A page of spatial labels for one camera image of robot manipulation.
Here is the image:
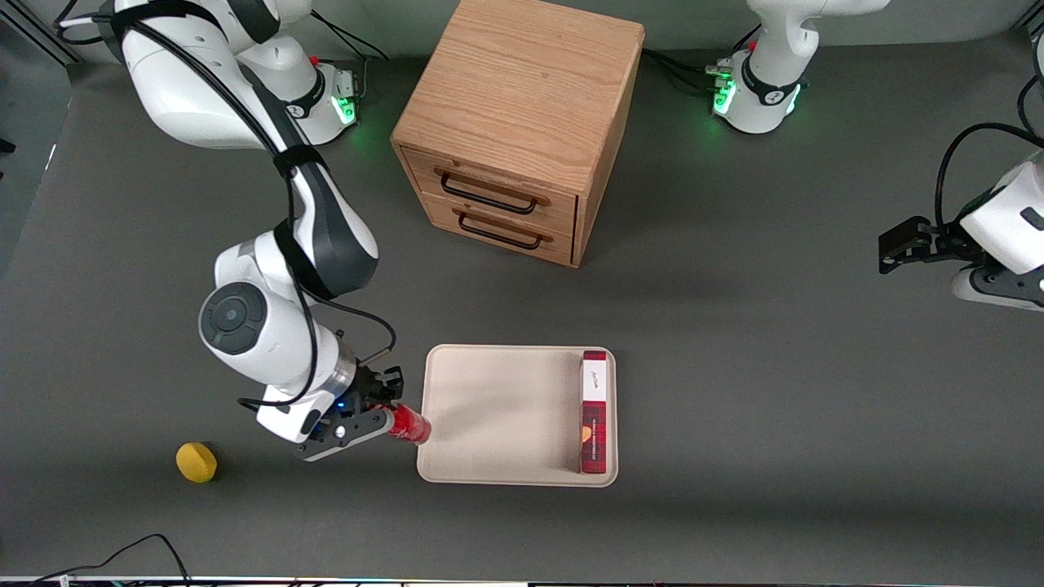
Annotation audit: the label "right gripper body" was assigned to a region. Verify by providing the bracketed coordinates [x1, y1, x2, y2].
[256, 359, 384, 446]

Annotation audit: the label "red coke bottle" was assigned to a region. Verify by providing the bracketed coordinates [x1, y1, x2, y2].
[385, 406, 432, 446]

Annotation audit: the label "beige rectangular tray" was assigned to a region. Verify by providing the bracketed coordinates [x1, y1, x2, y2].
[416, 343, 619, 488]

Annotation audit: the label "yellow lemon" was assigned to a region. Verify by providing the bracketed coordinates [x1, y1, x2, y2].
[175, 442, 219, 484]

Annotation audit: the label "wooden drawer with narrow front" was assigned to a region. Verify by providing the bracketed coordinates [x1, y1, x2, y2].
[420, 192, 577, 267]

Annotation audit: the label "red plaid box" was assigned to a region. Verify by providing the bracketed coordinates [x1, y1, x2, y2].
[579, 350, 609, 475]

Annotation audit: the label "wooden drawer with wide front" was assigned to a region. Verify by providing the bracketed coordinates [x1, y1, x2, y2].
[401, 147, 579, 238]

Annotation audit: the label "wooden two-drawer cabinet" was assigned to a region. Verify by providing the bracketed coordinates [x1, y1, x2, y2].
[390, 0, 646, 269]

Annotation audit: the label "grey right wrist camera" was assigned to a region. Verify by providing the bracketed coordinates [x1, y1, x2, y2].
[295, 406, 392, 463]

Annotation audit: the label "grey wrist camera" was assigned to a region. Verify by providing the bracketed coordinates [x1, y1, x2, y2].
[295, 406, 392, 463]
[949, 263, 1044, 313]

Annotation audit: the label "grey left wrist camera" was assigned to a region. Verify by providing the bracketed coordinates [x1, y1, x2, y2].
[949, 263, 1044, 313]

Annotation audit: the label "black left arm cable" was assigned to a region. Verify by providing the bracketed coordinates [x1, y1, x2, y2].
[936, 75, 1044, 231]

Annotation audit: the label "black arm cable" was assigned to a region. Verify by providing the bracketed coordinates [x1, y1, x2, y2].
[936, 75, 1044, 231]
[54, 0, 398, 410]

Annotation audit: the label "black cable at table edge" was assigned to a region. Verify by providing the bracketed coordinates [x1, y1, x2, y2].
[24, 533, 192, 586]

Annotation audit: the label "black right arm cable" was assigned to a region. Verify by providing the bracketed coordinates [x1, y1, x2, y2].
[54, 0, 398, 410]

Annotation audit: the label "black left arm base cables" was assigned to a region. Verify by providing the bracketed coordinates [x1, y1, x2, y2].
[643, 24, 763, 97]

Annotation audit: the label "black arm base cables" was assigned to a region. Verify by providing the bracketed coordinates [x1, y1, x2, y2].
[308, 10, 391, 103]
[643, 24, 763, 97]

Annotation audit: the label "black right arm base cables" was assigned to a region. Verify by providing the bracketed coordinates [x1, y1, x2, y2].
[308, 10, 391, 103]

